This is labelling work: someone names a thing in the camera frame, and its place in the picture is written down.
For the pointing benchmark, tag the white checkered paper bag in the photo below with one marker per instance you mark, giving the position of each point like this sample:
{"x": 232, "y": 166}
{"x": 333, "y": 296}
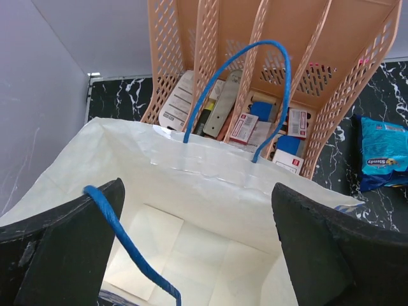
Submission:
{"x": 192, "y": 217}

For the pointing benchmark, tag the white paper sheet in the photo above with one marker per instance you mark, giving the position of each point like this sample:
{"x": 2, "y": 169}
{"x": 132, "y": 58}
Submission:
{"x": 175, "y": 111}

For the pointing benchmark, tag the white card with red logo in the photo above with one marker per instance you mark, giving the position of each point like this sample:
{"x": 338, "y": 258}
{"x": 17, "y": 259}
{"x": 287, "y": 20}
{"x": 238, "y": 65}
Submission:
{"x": 288, "y": 161}

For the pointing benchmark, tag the red white box right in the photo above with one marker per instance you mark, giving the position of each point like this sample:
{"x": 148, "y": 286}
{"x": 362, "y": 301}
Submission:
{"x": 297, "y": 123}

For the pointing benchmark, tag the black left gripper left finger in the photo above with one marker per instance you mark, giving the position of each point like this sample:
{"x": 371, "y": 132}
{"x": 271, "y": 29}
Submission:
{"x": 57, "y": 257}

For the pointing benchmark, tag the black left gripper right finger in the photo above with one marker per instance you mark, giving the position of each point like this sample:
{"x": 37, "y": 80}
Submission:
{"x": 335, "y": 259}

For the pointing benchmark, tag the orange plastic file organizer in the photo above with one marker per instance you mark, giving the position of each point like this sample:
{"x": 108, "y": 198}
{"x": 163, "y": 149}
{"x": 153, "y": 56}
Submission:
{"x": 334, "y": 46}

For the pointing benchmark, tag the blue Slendy snack bag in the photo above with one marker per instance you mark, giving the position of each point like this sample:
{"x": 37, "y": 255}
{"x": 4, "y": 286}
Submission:
{"x": 383, "y": 151}

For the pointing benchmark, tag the red white small box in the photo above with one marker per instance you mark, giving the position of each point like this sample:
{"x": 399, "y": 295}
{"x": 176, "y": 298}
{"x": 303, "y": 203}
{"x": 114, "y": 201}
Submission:
{"x": 243, "y": 128}

